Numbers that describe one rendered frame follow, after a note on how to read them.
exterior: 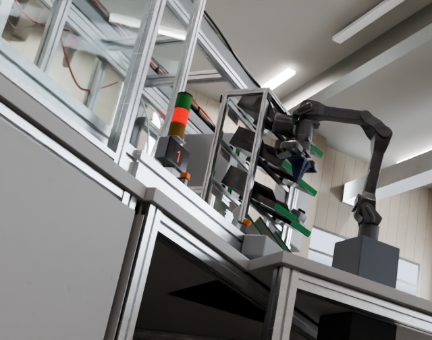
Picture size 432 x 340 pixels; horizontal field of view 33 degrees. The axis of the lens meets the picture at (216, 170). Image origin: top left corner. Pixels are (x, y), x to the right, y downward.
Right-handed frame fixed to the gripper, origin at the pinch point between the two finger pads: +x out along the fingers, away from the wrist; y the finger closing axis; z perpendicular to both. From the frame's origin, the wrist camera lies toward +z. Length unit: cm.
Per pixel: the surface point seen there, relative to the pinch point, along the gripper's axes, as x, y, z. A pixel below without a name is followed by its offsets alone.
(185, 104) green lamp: -11.8, 25.6, 29.6
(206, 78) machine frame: -80, -65, 85
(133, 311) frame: 64, 76, -5
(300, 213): 0.7, -34.2, 11.7
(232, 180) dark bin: -5.5, -18.5, 33.0
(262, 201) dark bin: 3.5, -16.0, 18.2
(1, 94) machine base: 42, 123, -4
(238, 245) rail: 33.3, 25.7, 1.9
